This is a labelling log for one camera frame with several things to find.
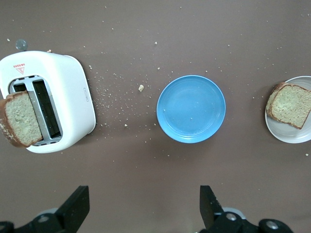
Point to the blue plate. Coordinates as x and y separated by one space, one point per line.
192 109

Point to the dark-crust bread slice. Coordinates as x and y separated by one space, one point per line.
22 121

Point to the light-crust bread slice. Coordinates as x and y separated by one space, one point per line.
291 106

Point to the white toaster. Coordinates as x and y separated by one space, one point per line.
70 97

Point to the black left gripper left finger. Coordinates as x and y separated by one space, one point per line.
73 208

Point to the beige plate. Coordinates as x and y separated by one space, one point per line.
286 134

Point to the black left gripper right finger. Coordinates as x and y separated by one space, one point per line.
211 211

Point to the large bread crumb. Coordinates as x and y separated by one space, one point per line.
141 88

